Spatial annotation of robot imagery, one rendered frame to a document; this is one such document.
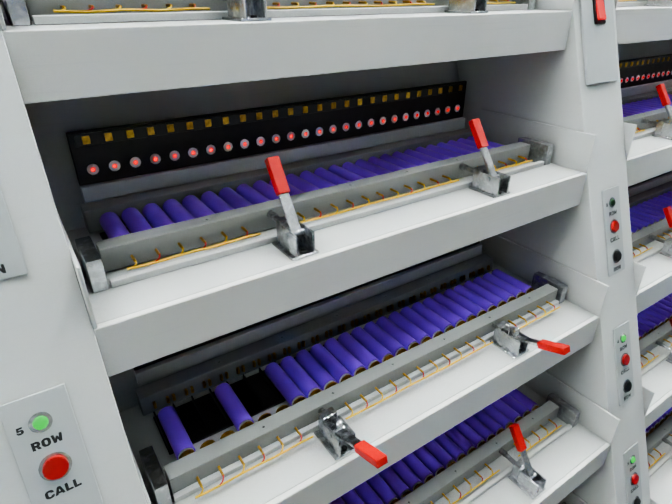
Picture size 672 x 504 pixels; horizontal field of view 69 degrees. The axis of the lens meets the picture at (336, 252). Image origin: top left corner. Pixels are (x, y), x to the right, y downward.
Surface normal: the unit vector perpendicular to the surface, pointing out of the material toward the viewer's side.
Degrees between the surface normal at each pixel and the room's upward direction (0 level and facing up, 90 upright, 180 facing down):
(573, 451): 20
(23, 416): 90
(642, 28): 110
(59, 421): 90
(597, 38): 90
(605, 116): 90
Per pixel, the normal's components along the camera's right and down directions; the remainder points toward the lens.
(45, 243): 0.52, 0.07
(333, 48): 0.55, 0.39
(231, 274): 0.00, -0.88
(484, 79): -0.83, 0.26
